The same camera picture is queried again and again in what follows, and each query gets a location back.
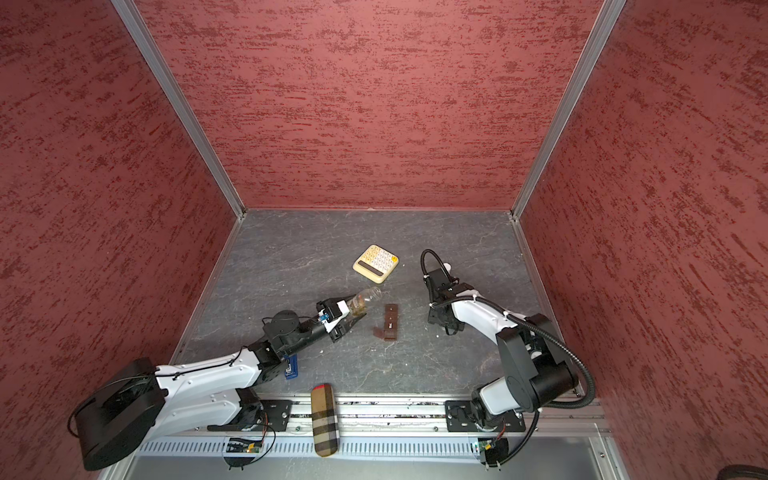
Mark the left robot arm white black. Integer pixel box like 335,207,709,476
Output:
67,298,366,471

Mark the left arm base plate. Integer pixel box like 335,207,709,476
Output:
207,400,293,433

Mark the brown weekly pill organizer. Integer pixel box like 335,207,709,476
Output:
373,304,399,342

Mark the left corner aluminium profile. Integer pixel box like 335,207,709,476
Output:
110,0,247,218

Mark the clear amber pill bottle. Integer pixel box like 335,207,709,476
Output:
346,286,383,317

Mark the yellow calculator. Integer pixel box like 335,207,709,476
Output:
352,244,399,284

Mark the left circuit board with wires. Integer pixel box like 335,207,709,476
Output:
223,413,277,470

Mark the plaid glasses case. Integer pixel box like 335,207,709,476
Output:
311,383,340,458

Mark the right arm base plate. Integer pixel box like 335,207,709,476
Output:
444,400,526,433

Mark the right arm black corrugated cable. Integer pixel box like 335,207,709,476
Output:
419,248,596,410

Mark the right corner aluminium profile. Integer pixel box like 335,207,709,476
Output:
511,0,628,220

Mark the right circuit board with wires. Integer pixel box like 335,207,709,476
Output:
478,409,541,469

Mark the corner aluminium profile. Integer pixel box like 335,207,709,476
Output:
110,0,247,218
511,0,628,220

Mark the circuit board with wires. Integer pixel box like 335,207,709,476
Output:
223,413,277,470
478,409,541,469

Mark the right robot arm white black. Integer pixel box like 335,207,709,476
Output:
423,269,579,429

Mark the aluminium front rail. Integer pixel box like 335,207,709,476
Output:
99,394,628,479

